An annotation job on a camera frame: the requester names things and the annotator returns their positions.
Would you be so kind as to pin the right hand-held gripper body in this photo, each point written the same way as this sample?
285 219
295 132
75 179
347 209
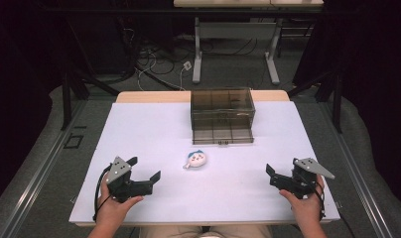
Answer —
304 180

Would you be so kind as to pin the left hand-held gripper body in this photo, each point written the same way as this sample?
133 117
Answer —
119 185

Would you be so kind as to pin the person's left hand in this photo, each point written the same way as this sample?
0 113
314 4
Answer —
114 211

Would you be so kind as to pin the person's right hand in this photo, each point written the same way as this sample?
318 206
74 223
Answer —
306 208

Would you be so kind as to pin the person's legs in beige trousers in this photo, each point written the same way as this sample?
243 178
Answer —
175 232

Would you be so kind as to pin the white table cover sheet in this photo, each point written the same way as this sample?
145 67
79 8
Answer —
221 195

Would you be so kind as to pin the smoky transparent compartment box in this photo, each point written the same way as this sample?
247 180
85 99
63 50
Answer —
221 115

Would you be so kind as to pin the white power plug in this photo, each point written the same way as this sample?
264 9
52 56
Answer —
187 65

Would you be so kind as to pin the white desk with metal legs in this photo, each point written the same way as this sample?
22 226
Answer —
235 31

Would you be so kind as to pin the grey metal floor rail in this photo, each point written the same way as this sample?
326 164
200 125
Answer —
39 173
362 185

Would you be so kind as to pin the black metal stand frame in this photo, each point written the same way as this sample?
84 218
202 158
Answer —
336 102
66 99

